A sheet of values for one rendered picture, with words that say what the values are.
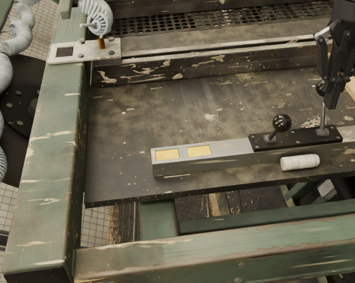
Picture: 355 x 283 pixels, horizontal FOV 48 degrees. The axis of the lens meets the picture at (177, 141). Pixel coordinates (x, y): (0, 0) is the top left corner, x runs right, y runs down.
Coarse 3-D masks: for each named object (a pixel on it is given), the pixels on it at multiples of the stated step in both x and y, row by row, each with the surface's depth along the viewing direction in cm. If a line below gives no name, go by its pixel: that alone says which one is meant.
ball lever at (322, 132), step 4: (320, 80) 85; (324, 80) 84; (320, 84) 84; (316, 88) 85; (320, 88) 84; (320, 92) 84; (324, 92) 84; (324, 104) 86; (324, 108) 86; (324, 112) 87; (324, 116) 87; (320, 120) 88; (324, 120) 87; (320, 124) 88; (324, 124) 88; (320, 128) 88; (324, 128) 88; (316, 132) 89; (320, 132) 88; (324, 132) 88; (328, 132) 88; (320, 136) 88; (324, 136) 88
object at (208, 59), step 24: (96, 24) 104; (96, 48) 109; (120, 48) 108; (168, 48) 114; (192, 48) 114; (216, 48) 114; (240, 48) 113; (264, 48) 113; (288, 48) 113; (312, 48) 114; (96, 72) 110; (120, 72) 111; (144, 72) 112; (168, 72) 113; (192, 72) 114; (216, 72) 115; (240, 72) 116
